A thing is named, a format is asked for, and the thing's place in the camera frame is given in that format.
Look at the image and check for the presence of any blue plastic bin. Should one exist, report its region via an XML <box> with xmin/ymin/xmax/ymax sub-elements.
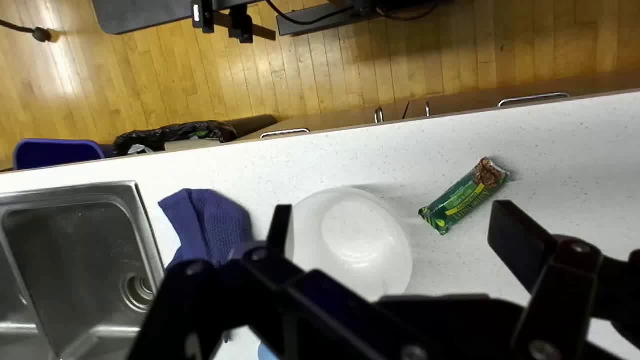
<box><xmin>11</xmin><ymin>139</ymin><xmax>112</xmax><ymax>171</ymax></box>

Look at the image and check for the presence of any wooden base cabinet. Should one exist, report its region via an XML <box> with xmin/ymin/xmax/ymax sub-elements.
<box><xmin>232</xmin><ymin>70</ymin><xmax>640</xmax><ymax>144</ymax></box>

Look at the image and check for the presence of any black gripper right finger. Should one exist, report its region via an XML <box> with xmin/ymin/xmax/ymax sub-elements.
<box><xmin>485</xmin><ymin>198</ymin><xmax>640</xmax><ymax>360</ymax></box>

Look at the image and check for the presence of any dark blue cloth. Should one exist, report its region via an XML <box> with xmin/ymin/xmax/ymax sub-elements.
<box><xmin>158</xmin><ymin>189</ymin><xmax>256</xmax><ymax>270</ymax></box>

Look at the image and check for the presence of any green snack packet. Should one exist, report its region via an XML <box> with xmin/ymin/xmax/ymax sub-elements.
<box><xmin>417</xmin><ymin>156</ymin><xmax>512</xmax><ymax>237</ymax></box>

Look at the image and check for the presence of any stainless steel sink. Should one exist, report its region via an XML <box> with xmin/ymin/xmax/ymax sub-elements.
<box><xmin>0</xmin><ymin>180</ymin><xmax>166</xmax><ymax>360</ymax></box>

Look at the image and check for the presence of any metal drawer handle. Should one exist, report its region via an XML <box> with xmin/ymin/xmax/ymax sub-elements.
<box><xmin>495</xmin><ymin>91</ymin><xmax>572</xmax><ymax>111</ymax></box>
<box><xmin>258</xmin><ymin>124</ymin><xmax>312</xmax><ymax>143</ymax></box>

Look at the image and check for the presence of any translucent plastic bowl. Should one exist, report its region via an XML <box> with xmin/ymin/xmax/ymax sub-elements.
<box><xmin>285</xmin><ymin>186</ymin><xmax>415</xmax><ymax>304</ymax></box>

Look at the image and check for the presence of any dark grey cart platform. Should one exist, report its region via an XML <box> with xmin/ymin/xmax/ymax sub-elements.
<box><xmin>90</xmin><ymin>0</ymin><xmax>202</xmax><ymax>37</ymax></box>

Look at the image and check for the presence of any black tripod stand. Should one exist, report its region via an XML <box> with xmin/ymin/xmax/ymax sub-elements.
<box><xmin>189</xmin><ymin>0</ymin><xmax>278</xmax><ymax>46</ymax></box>

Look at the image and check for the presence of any trash bin with black bag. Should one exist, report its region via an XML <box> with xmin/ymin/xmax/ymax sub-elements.
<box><xmin>110</xmin><ymin>121</ymin><xmax>240</xmax><ymax>158</ymax></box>

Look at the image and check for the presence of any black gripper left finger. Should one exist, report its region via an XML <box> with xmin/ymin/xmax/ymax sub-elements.
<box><xmin>128</xmin><ymin>202</ymin><xmax>427</xmax><ymax>360</ymax></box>

